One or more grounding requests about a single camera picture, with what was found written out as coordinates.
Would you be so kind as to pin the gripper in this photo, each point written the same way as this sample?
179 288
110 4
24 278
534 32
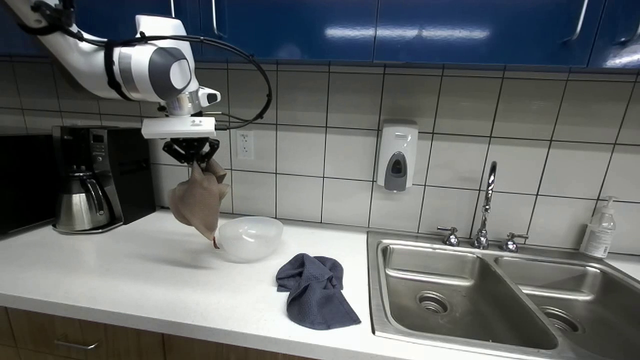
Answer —
191 144

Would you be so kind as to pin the beige towel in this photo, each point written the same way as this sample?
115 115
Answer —
200 202

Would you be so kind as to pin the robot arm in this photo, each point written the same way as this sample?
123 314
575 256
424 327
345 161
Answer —
85 65

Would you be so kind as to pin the translucent white bowl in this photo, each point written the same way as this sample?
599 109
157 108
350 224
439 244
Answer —
250 240

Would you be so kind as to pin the dark blue-grey towel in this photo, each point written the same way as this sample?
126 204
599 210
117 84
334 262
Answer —
315 295

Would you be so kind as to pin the black coffee maker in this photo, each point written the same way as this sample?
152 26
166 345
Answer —
125 170

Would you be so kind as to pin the steel coffee carafe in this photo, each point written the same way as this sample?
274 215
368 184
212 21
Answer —
80 202

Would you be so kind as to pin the blue cabinet door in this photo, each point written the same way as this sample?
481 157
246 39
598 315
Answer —
110 15
290 30
620 55
490 30

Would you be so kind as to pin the black microwave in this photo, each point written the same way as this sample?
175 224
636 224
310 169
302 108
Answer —
25 180

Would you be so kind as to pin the wooden drawer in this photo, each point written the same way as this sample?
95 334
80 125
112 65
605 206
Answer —
40 330

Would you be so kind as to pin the chrome tap lever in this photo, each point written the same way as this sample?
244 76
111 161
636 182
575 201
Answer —
511 243
451 237

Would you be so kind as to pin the chrome tap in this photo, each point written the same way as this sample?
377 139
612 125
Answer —
486 210

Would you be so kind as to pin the steel double sink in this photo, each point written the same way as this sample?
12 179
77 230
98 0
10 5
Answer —
470 305

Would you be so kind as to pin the clear pump bottle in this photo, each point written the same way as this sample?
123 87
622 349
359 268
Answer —
599 235

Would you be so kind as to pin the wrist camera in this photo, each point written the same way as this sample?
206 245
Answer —
175 128

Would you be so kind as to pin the white wall socket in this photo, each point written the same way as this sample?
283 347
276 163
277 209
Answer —
245 145

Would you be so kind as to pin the wall soap dispenser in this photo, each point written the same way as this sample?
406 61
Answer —
397 150

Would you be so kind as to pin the blue wall cabinet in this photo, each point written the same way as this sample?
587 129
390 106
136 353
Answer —
450 30

